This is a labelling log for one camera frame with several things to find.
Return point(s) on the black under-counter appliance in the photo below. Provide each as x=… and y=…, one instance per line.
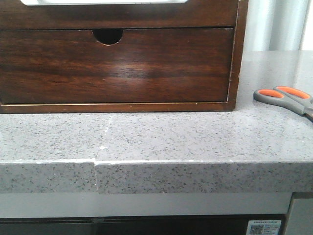
x=136, y=225

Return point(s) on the dark wooden drawer cabinet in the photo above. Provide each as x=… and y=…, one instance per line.
x=111, y=36

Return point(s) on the white QR code sticker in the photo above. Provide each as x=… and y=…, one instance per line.
x=263, y=227

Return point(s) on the grey orange handled scissors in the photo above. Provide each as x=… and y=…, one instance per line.
x=290, y=98

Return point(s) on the dark wooden drawer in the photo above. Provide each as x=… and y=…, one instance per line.
x=14, y=15
x=146, y=65

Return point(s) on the white cabinet panel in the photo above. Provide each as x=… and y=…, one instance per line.
x=300, y=216

